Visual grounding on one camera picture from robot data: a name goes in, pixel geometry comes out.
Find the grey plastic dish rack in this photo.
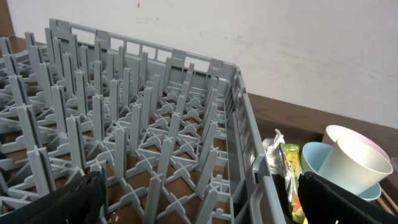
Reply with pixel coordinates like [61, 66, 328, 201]
[1, 19, 285, 223]

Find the dark brown serving tray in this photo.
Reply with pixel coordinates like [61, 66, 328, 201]
[272, 172, 397, 223]

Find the crumpled white wrapper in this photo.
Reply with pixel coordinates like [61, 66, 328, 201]
[262, 129, 285, 175]

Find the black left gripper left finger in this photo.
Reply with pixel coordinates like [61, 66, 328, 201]
[1, 171, 106, 223]

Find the green orange snack wrapper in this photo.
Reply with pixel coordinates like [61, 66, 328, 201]
[280, 143, 305, 224]

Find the cream plastic cup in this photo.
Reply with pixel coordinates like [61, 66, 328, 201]
[318, 138, 394, 195]

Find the pink bowl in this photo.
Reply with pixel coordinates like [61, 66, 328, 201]
[322, 124, 390, 161]

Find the light blue bowl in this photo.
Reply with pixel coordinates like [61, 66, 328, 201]
[300, 142, 382, 202]

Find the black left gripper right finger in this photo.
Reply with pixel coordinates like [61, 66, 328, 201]
[298, 172, 397, 224]

